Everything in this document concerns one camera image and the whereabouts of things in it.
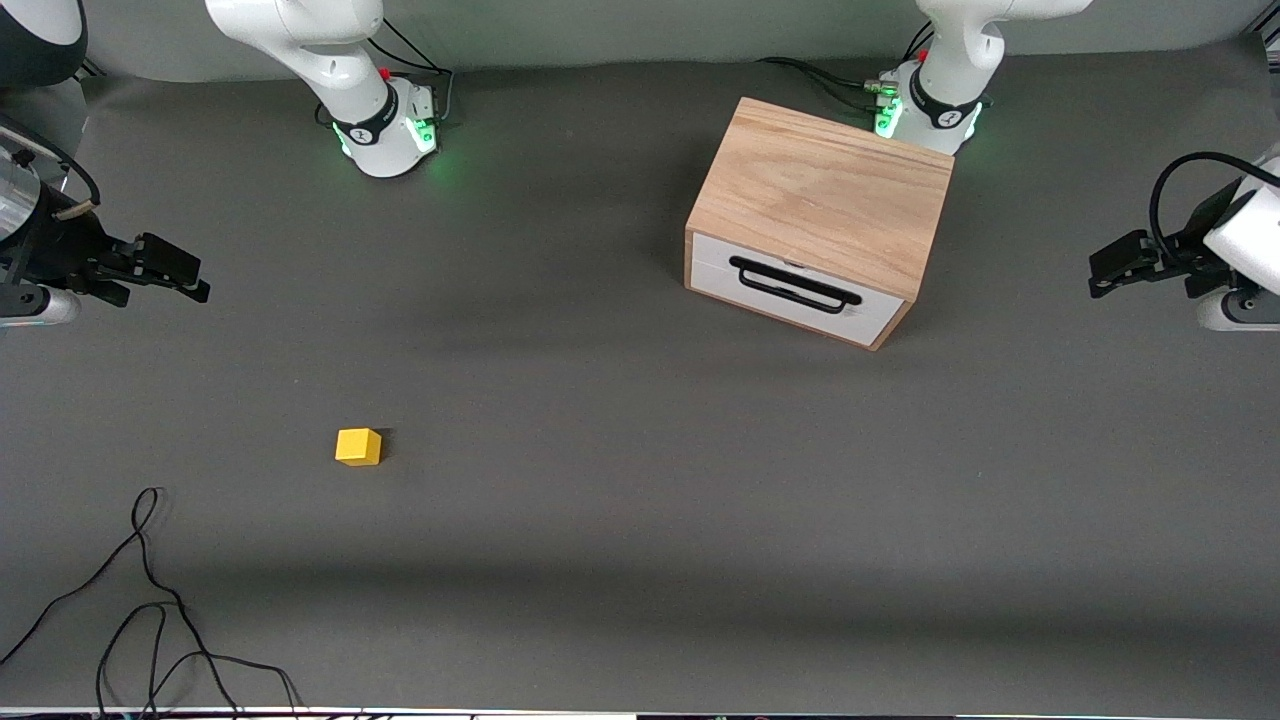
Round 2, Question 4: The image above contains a black left arm base cable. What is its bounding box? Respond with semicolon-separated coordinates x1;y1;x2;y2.
755;20;937;113

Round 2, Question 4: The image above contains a black right arm base cable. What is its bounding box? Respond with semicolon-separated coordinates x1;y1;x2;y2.
364;18;457;128

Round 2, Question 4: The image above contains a yellow cube block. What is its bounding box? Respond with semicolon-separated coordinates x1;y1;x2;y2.
335;428;383;467

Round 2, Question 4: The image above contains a white-front drawer with black handle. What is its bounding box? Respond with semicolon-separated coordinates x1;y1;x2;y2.
689;231;907;347

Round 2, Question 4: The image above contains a thin black loose cable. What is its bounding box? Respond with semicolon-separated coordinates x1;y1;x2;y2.
0;487;306;720

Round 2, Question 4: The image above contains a wooden drawer cabinet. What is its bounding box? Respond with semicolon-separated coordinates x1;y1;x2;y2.
685;97;956;352

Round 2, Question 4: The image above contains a black arm base cable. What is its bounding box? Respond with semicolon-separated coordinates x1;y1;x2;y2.
755;20;937;113
364;18;457;128

